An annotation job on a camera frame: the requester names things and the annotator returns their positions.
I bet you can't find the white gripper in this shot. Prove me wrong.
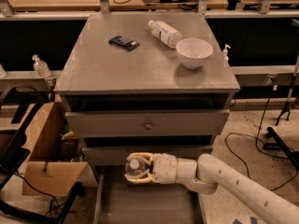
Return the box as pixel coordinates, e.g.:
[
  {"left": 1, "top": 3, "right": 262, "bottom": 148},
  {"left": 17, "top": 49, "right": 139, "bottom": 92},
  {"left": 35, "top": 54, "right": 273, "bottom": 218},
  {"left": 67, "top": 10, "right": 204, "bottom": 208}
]
[{"left": 124, "top": 152, "right": 178, "bottom": 184}]

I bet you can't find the clear plastic water bottle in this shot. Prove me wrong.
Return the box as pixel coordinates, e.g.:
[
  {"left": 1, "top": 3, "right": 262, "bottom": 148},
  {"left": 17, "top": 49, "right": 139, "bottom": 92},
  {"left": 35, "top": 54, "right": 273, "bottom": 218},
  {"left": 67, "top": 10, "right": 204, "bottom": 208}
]
[{"left": 125, "top": 159, "right": 149, "bottom": 178}]

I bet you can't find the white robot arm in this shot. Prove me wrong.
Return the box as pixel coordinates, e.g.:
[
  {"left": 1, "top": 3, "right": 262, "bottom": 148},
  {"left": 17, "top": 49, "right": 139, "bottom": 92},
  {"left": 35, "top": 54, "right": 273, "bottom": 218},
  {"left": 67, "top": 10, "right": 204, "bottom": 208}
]
[{"left": 125, "top": 152, "right": 299, "bottom": 224}]

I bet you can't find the bottom open grey drawer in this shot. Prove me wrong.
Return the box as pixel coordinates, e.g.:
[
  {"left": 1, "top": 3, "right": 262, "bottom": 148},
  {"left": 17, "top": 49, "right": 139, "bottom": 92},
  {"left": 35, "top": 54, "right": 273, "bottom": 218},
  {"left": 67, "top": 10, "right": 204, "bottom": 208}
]
[{"left": 93, "top": 166, "right": 204, "bottom": 224}]

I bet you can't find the middle grey drawer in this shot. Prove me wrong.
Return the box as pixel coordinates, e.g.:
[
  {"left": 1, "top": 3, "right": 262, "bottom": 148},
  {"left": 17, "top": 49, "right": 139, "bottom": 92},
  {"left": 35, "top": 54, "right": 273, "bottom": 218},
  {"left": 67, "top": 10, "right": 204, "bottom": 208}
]
[{"left": 82, "top": 146, "right": 213, "bottom": 166}]

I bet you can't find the top grey drawer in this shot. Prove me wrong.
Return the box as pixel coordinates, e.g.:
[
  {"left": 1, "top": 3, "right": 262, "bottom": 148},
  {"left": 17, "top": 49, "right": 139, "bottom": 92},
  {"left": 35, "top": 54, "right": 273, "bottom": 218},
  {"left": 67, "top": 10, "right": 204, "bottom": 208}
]
[{"left": 65, "top": 109, "right": 229, "bottom": 137}]

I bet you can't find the grey three-drawer cabinet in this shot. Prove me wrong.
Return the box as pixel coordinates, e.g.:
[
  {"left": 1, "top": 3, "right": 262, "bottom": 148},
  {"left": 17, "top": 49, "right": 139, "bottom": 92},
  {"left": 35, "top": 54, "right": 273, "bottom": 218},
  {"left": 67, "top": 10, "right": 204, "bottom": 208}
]
[{"left": 54, "top": 12, "right": 241, "bottom": 224}]

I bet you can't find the white labelled bottle lying down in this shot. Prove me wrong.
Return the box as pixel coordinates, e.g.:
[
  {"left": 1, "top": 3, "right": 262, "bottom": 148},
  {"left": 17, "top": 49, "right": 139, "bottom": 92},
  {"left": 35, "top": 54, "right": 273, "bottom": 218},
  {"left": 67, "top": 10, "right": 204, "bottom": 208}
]
[{"left": 149, "top": 21, "right": 181, "bottom": 49}]

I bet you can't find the small white pump bottle right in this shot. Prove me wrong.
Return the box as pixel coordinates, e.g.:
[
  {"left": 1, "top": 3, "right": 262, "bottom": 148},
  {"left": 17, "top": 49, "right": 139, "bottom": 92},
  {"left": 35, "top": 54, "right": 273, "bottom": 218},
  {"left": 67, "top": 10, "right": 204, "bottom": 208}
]
[{"left": 222, "top": 44, "right": 231, "bottom": 62}]

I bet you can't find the clear sanitizer pump bottle left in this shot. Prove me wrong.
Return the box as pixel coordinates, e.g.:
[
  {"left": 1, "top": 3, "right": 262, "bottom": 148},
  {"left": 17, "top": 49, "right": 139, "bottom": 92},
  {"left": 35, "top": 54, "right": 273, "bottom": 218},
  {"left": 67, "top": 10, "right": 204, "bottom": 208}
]
[{"left": 32, "top": 54, "right": 51, "bottom": 78}]

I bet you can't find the open cardboard box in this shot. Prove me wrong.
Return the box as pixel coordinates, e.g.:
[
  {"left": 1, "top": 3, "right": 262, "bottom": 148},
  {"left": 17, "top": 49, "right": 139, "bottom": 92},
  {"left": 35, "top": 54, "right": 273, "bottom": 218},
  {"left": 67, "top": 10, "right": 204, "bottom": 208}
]
[{"left": 24, "top": 103, "right": 87, "bottom": 197}]

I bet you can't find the white ceramic bowl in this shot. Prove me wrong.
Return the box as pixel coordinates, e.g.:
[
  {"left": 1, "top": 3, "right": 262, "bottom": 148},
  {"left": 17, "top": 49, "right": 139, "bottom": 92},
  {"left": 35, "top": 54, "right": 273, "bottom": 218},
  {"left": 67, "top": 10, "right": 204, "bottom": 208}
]
[{"left": 176, "top": 38, "right": 213, "bottom": 69}]

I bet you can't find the dark blue calculator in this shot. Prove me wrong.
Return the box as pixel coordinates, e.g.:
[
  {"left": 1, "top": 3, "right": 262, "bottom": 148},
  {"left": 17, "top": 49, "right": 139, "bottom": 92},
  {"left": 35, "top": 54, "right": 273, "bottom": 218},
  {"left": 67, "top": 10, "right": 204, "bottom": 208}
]
[{"left": 108, "top": 35, "right": 139, "bottom": 51}]

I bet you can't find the black stand base right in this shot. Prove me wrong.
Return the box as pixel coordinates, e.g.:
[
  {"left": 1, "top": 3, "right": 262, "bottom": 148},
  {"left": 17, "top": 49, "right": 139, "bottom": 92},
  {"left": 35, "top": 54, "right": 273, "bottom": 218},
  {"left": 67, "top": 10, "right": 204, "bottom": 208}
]
[{"left": 263, "top": 127, "right": 299, "bottom": 171}]

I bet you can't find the black floor cable right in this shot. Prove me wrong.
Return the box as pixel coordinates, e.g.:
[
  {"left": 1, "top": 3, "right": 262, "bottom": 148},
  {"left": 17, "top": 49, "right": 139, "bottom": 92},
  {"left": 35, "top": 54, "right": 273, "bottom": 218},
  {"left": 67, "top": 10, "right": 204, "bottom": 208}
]
[{"left": 224, "top": 84, "right": 299, "bottom": 192}]

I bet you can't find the black chair frame left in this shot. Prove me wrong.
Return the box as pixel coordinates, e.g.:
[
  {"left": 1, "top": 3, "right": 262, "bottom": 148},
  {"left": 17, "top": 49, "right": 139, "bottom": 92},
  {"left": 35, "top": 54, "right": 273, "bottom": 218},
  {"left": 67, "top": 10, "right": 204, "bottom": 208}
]
[{"left": 0, "top": 86, "right": 84, "bottom": 224}]

